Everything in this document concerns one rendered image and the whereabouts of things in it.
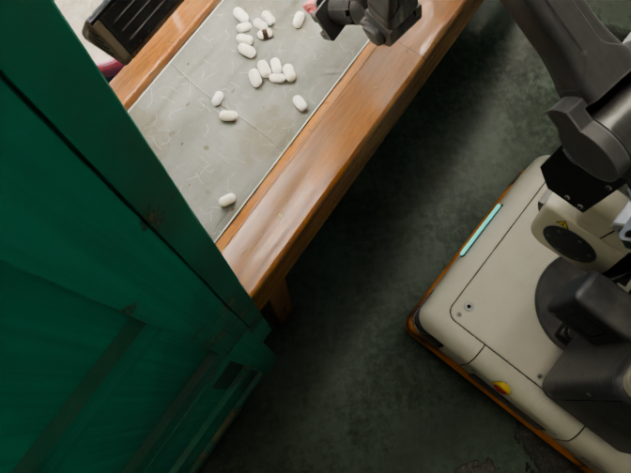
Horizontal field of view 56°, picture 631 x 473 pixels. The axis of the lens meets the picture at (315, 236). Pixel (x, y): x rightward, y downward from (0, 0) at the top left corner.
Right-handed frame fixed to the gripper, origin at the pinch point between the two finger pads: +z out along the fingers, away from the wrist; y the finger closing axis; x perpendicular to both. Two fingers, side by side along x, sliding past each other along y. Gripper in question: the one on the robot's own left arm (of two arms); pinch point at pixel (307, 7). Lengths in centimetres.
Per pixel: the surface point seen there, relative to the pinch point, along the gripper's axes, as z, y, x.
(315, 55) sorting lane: 0.9, 3.9, 8.5
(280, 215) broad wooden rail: -11.8, 35.7, 14.6
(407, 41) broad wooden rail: -11.4, -7.5, 15.3
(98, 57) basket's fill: 30.0, 28.4, -13.7
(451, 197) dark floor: 17, -15, 91
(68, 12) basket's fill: 38.2, 24.1, -21.2
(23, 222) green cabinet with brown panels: -66, 58, -41
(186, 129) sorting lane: 9.8, 31.1, 0.8
